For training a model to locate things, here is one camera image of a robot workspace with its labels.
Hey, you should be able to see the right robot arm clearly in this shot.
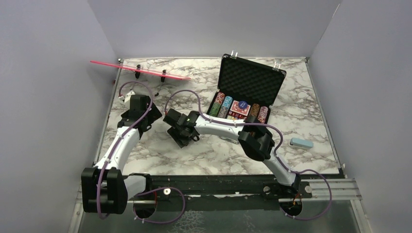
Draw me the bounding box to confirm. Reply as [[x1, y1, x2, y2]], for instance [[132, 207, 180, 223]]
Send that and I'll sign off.
[[163, 109, 301, 198]]

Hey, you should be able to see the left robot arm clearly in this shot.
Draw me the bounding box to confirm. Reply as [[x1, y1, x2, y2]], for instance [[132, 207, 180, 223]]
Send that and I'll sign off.
[[81, 94, 162, 217]]

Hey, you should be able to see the red white chip stack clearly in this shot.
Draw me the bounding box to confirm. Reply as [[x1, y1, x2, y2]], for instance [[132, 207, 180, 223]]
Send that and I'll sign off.
[[208, 92, 225, 117]]

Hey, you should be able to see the light blue chip stack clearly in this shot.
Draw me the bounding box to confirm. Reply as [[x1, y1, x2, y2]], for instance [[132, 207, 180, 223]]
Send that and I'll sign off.
[[217, 96, 233, 118]]

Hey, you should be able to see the red dice row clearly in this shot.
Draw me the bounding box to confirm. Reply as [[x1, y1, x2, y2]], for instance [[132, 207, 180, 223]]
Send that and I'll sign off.
[[228, 111, 247, 119]]

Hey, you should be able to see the red playing card deck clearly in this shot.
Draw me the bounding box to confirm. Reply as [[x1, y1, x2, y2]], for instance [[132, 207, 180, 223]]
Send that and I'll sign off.
[[229, 100, 251, 115]]

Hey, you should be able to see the pink acrylic sheet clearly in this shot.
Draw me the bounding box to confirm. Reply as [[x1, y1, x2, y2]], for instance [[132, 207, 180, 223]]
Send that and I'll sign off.
[[90, 60, 191, 83]]

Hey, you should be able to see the blue small blind button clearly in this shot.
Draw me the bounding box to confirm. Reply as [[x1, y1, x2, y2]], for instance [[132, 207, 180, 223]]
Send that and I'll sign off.
[[238, 101, 248, 109]]

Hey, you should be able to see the black poker chip case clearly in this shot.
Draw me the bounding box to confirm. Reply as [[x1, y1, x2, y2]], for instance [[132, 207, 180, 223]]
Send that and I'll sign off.
[[206, 54, 287, 123]]

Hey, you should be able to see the orange black chip stack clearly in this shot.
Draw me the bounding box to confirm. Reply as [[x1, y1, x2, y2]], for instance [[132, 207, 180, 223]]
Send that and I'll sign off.
[[249, 103, 260, 117]]

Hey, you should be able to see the purple red chip stack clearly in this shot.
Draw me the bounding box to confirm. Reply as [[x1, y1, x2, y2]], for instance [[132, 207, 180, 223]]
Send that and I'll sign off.
[[257, 106, 269, 123]]

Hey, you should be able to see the light blue eraser block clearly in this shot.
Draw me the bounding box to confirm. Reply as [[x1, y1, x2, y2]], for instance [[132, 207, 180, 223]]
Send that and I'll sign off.
[[289, 138, 314, 150]]

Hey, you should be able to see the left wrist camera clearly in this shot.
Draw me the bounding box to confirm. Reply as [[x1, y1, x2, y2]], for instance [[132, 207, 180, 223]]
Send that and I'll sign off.
[[119, 90, 136, 104]]

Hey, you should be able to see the metal wire stand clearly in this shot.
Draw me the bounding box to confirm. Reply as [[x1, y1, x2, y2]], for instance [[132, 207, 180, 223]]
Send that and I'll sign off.
[[134, 64, 167, 97]]

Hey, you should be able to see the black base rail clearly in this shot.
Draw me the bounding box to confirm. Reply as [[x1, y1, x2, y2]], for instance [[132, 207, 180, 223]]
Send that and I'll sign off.
[[130, 175, 325, 216]]

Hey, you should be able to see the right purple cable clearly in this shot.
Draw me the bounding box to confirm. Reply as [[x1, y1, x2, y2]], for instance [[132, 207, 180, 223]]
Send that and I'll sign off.
[[164, 89, 332, 222]]

